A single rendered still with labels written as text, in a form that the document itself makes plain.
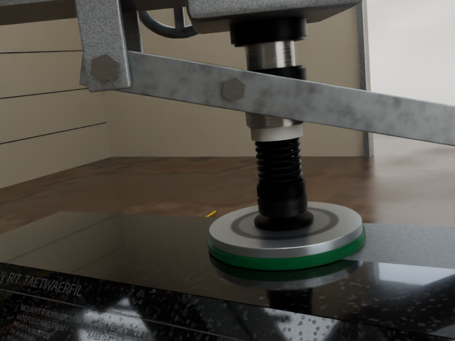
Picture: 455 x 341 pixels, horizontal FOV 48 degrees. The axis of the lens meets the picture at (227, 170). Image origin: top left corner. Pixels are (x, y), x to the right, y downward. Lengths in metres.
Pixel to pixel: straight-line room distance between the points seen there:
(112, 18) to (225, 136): 5.75
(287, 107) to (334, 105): 0.06
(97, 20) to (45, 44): 6.27
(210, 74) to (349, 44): 5.02
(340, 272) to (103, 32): 0.39
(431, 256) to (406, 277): 0.07
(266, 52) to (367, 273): 0.30
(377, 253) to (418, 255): 0.05
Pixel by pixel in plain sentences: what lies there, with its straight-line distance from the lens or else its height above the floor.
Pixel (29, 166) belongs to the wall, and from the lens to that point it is 6.60.
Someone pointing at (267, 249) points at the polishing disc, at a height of 0.85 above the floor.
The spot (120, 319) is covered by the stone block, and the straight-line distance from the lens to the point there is 0.65.
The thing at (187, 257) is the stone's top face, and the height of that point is 0.82.
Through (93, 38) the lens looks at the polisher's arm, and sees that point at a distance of 0.62.
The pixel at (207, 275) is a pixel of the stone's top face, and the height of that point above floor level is 0.82.
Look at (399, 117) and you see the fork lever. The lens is 0.68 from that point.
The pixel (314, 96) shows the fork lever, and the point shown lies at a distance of 0.65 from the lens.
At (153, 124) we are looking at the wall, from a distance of 6.95.
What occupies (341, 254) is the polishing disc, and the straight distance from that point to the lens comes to 0.66.
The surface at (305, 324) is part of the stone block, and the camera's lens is 0.54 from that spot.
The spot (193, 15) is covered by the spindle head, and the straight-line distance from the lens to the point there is 0.59.
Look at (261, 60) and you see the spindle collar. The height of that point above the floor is 1.08.
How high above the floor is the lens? 1.07
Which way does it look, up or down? 11 degrees down
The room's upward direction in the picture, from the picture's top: 6 degrees counter-clockwise
